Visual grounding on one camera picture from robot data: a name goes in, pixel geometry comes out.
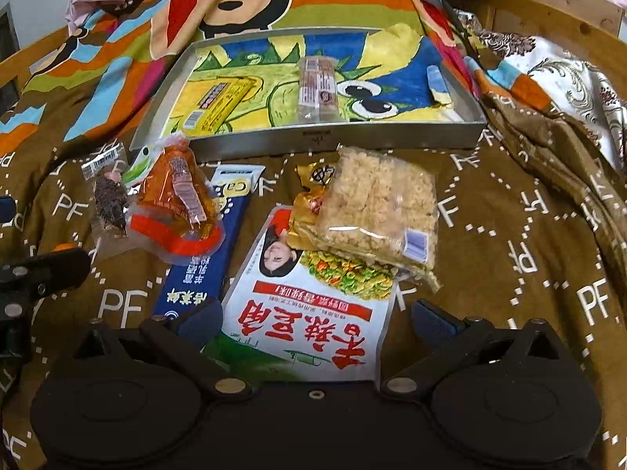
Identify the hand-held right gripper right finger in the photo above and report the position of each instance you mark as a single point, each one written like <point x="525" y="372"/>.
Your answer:
<point x="436" y="316"/>

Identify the yellow snack bar packet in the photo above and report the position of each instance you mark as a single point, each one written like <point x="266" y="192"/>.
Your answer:
<point x="220" y="103"/>

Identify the clear packet of dark snack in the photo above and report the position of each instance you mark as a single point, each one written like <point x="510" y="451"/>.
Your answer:
<point x="110" y="200"/>

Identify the printed blanket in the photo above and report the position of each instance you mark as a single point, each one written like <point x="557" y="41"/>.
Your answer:
<point x="490" y="205"/>

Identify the cartoon printed tray liner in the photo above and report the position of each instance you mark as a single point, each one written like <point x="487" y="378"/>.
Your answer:
<point x="392" y="58"/>

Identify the green and white packet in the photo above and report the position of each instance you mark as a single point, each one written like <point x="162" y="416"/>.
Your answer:
<point x="139" y="169"/>

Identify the orange snack packet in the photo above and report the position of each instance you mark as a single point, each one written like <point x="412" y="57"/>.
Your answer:
<point x="166" y="200"/>

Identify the colourful cartoon tin tray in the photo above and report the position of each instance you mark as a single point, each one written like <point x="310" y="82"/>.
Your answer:
<point x="343" y="138"/>

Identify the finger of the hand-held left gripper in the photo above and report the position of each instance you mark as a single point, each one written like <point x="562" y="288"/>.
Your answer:
<point x="49" y="269"/>
<point x="5" y="204"/>

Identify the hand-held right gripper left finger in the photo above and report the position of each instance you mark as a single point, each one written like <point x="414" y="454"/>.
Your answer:
<point x="200" y="319"/>

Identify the floral satin cloth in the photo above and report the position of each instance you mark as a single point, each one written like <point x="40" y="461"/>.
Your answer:
<point x="563" y="73"/>

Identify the gold snack packet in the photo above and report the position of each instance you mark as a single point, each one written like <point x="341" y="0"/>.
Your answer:
<point x="308" y="205"/>

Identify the brown snack stick packet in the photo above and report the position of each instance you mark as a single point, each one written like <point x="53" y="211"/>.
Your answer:
<point x="317" y="90"/>

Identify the long blue packet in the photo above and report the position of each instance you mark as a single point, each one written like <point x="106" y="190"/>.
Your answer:
<point x="205" y="274"/>

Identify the clear rice crisp packet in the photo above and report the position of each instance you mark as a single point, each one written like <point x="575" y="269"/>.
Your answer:
<point x="377" y="200"/>

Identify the white and red snack bag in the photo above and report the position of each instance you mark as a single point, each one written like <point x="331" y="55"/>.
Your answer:
<point x="294" y="313"/>

